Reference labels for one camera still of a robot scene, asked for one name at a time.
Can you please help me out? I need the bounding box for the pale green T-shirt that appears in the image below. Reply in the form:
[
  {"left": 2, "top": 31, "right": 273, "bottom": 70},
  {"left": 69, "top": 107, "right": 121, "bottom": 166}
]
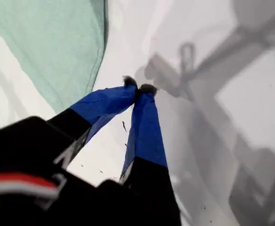
[{"left": 0, "top": 0, "right": 109, "bottom": 114}]

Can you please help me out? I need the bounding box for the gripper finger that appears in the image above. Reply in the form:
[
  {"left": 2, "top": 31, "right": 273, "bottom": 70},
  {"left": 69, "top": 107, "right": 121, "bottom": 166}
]
[
  {"left": 45, "top": 75, "right": 138, "bottom": 170},
  {"left": 118, "top": 83, "right": 183, "bottom": 226}
]

